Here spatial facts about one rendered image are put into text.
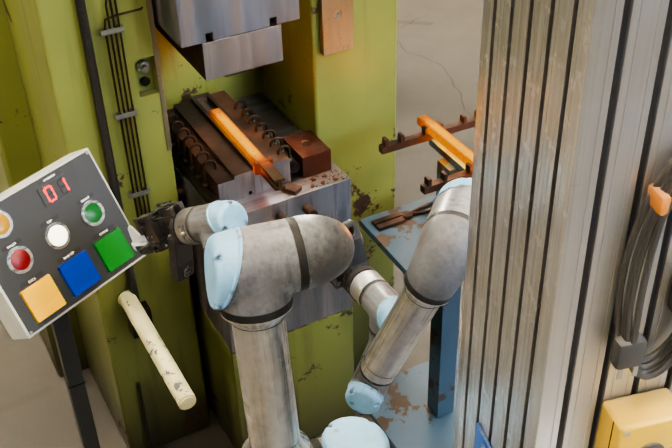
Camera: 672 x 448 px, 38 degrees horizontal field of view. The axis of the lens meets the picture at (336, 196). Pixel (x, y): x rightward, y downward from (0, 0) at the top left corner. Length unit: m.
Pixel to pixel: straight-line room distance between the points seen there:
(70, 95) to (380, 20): 0.84
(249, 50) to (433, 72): 2.79
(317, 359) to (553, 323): 1.83
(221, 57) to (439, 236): 0.79
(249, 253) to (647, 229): 0.64
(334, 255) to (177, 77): 1.43
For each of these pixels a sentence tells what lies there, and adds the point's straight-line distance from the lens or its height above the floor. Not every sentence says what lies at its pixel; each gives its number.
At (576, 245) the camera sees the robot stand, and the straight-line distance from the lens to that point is 1.05.
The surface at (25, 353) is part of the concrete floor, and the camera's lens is 3.57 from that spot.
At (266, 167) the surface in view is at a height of 1.01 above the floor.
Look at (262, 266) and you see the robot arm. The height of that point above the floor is 1.43.
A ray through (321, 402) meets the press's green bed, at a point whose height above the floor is 0.14.
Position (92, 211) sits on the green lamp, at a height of 1.09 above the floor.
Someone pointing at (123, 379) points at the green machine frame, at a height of 0.33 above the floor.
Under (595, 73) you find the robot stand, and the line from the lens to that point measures 0.94.
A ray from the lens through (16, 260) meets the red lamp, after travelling 2.13.
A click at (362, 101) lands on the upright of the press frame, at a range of 2.73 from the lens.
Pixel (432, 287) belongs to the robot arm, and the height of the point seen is 1.21.
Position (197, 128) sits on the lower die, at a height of 0.99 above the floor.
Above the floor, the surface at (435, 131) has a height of 1.01.
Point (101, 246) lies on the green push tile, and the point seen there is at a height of 1.03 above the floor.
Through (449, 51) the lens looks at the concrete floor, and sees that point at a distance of 5.24.
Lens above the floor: 2.34
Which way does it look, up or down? 35 degrees down
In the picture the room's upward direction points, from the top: 2 degrees counter-clockwise
